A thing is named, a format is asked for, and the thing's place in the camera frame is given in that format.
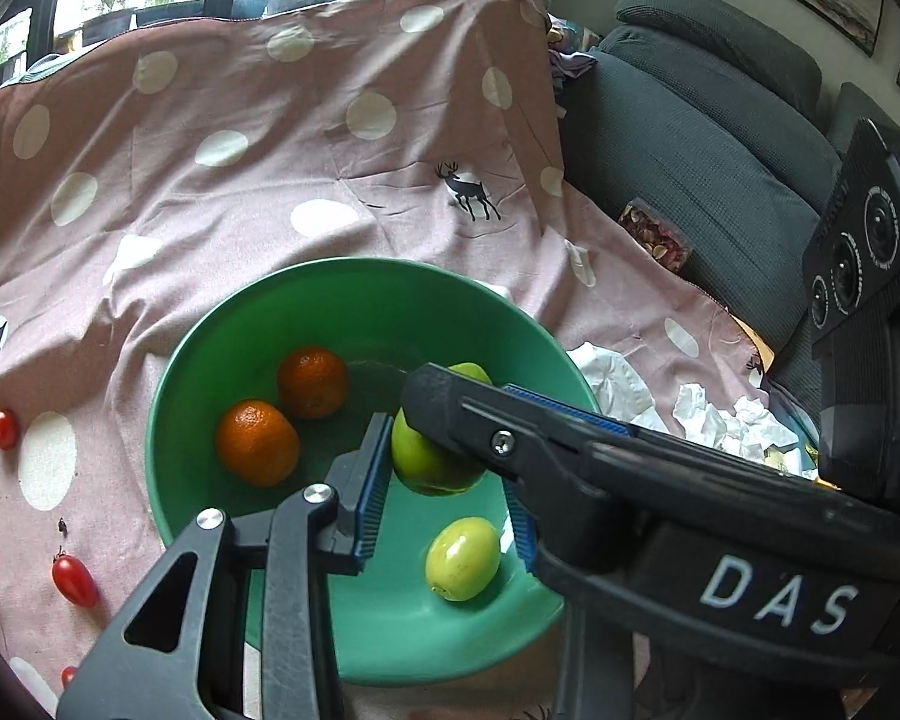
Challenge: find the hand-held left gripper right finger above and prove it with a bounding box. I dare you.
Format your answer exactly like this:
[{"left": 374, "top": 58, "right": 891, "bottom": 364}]
[{"left": 504, "top": 478, "right": 635, "bottom": 720}]

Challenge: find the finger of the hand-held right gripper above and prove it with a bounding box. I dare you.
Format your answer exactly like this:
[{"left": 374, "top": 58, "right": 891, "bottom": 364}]
[{"left": 401, "top": 362, "right": 647, "bottom": 580}]

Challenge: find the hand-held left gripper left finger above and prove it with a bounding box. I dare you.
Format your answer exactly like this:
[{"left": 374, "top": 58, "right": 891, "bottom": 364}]
[{"left": 56, "top": 411, "right": 396, "bottom": 720}]

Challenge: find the large green apple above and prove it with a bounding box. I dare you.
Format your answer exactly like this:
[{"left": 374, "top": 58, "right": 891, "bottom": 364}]
[{"left": 390, "top": 361, "right": 507, "bottom": 497}]

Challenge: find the small green apple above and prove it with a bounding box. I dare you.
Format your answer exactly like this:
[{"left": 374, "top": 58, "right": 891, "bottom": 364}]
[{"left": 424, "top": 516, "right": 502, "bottom": 602}]

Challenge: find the orange mandarin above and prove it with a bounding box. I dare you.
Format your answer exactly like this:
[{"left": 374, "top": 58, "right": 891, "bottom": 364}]
[
  {"left": 215, "top": 399, "right": 302, "bottom": 488},
  {"left": 276, "top": 346, "right": 350, "bottom": 421}
]

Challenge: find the green plastic bowl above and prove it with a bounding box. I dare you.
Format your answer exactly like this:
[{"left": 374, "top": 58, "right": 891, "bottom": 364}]
[{"left": 144, "top": 256, "right": 605, "bottom": 687}]

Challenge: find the crumpled white tissue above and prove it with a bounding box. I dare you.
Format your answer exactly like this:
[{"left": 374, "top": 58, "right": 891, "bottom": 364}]
[
  {"left": 729, "top": 396, "right": 800, "bottom": 466},
  {"left": 570, "top": 341, "right": 672, "bottom": 436},
  {"left": 673, "top": 382, "right": 730, "bottom": 442}
]

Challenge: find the clear snack bag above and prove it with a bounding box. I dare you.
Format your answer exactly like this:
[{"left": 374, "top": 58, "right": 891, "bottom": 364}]
[{"left": 616, "top": 197, "right": 692, "bottom": 275}]

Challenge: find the red cherry tomato lower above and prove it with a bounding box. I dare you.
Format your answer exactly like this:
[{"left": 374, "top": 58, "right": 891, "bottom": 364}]
[{"left": 51, "top": 551, "right": 100, "bottom": 608}]

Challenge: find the pink polka dot blanket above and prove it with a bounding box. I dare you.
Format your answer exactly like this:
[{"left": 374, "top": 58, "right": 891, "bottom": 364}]
[{"left": 0, "top": 0, "right": 777, "bottom": 720}]

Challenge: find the grey sofa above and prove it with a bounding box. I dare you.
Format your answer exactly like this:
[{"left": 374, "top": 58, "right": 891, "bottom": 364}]
[{"left": 559, "top": 0, "right": 900, "bottom": 421}]

